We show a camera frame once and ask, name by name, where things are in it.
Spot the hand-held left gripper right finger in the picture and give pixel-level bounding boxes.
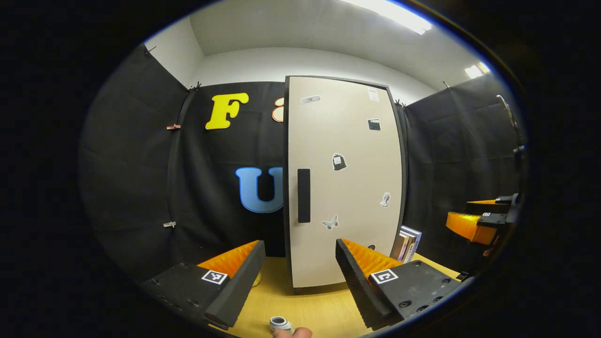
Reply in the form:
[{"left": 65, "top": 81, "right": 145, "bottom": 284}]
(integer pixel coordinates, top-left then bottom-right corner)
[{"left": 335, "top": 238, "right": 463, "bottom": 330}]

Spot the long ceiling light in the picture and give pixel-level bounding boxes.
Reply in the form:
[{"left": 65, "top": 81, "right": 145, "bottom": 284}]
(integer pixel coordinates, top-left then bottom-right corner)
[{"left": 340, "top": 0, "right": 432, "bottom": 36}]

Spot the cream spine book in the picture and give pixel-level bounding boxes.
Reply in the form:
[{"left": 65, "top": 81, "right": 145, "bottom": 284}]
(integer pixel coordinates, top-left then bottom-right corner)
[{"left": 391, "top": 230, "right": 409, "bottom": 261}]

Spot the small ceiling light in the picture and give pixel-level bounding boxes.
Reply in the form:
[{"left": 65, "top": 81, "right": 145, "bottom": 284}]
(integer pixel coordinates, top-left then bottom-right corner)
[{"left": 464, "top": 61, "right": 491, "bottom": 79}]

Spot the black door handle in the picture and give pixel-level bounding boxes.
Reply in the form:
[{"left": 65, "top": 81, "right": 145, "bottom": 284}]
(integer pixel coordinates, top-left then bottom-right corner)
[{"left": 297, "top": 168, "right": 311, "bottom": 223}]

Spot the white bottle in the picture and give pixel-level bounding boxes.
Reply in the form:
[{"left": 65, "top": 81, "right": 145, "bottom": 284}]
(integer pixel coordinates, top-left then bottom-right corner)
[{"left": 269, "top": 316, "right": 294, "bottom": 335}]

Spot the grey cable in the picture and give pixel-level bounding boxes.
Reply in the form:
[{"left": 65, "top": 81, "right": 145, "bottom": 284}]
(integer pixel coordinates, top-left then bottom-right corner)
[{"left": 497, "top": 94, "right": 523, "bottom": 146}]

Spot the white spine book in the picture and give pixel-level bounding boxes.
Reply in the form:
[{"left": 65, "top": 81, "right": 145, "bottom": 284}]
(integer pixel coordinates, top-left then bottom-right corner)
[{"left": 399, "top": 229, "right": 416, "bottom": 263}]

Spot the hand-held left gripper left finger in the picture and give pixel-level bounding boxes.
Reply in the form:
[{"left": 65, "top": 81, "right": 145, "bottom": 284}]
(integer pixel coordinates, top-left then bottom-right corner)
[{"left": 141, "top": 240, "right": 266, "bottom": 330}]

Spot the beige cabinet door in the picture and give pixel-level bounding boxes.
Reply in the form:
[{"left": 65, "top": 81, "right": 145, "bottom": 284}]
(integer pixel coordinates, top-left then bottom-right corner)
[{"left": 287, "top": 77, "right": 403, "bottom": 288}]

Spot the black backdrop cloth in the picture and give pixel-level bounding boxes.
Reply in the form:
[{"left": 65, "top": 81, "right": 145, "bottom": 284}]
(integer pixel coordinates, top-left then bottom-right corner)
[{"left": 77, "top": 43, "right": 529, "bottom": 282}]

